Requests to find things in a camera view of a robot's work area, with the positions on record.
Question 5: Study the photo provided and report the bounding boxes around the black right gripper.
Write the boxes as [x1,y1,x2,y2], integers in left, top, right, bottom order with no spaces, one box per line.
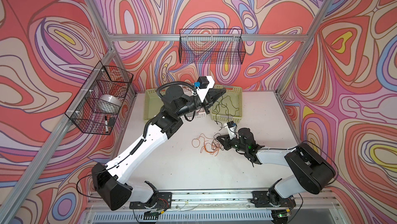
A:
[216,133,248,152]

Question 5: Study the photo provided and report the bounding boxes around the black cable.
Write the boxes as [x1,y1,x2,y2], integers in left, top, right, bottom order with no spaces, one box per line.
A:
[211,95,232,155]
[213,95,242,117]

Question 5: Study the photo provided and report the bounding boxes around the orange cable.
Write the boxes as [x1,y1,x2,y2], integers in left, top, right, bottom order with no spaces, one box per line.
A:
[191,133,224,157]

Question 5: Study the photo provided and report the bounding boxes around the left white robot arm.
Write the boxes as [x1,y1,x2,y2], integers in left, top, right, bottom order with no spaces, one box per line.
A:
[92,81,226,211]

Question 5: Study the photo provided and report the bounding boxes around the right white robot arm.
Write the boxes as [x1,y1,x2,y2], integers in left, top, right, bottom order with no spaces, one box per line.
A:
[216,128,337,207]

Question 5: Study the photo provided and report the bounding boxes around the right green perforated plastic basket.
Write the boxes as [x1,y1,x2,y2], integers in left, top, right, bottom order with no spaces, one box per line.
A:
[210,84,243,124]

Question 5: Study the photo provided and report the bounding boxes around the green perforated plastic basket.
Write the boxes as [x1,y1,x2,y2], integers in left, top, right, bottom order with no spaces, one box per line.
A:
[143,88,163,122]
[210,84,243,124]

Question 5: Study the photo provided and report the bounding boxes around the white perforated plastic basket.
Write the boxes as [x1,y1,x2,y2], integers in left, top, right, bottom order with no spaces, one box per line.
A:
[181,87,207,121]

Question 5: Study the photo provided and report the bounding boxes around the left green perforated plastic basket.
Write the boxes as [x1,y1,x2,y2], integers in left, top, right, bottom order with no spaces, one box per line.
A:
[143,88,163,122]

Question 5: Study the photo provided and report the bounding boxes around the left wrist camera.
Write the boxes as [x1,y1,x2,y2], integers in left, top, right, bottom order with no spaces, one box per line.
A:
[194,76,215,102]

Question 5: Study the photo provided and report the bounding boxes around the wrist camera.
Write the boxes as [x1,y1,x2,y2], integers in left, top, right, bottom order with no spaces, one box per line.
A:
[225,121,238,139]
[194,76,215,102]

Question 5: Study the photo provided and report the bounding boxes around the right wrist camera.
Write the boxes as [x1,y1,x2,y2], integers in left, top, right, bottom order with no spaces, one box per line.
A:
[225,121,238,139]

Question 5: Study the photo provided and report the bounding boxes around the back black wire wall basket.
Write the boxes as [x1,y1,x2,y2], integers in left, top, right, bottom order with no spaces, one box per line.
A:
[178,27,246,65]

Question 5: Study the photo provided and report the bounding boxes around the black wire wall basket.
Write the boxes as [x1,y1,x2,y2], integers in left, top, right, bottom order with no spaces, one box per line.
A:
[65,62,133,135]
[178,27,246,65]

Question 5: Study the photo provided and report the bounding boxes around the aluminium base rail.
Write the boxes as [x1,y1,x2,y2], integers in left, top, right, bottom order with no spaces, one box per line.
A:
[80,188,348,224]

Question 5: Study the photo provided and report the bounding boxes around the left black wire wall basket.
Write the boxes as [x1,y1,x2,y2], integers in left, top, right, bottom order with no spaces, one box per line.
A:
[65,62,133,135]

